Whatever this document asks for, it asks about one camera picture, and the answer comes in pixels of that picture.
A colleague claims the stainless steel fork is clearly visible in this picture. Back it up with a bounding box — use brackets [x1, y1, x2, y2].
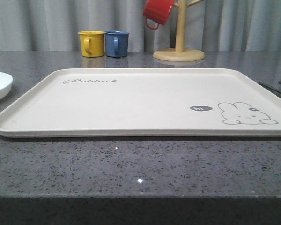
[258, 82, 281, 98]

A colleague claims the wooden mug tree stand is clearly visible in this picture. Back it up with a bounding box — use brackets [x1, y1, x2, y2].
[153, 0, 205, 62]

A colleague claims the cream rabbit serving tray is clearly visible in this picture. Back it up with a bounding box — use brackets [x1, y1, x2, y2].
[0, 68, 281, 137]

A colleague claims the blue enamel mug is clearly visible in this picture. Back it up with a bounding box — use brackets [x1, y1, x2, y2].
[104, 30, 129, 58]

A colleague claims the yellow enamel mug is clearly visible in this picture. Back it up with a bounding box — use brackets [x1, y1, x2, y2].
[78, 31, 104, 57]

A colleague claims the red enamel mug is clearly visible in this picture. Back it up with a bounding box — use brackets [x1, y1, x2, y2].
[143, 0, 175, 30]

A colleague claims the grey curtain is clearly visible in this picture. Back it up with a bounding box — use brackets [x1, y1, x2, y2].
[0, 0, 281, 52]

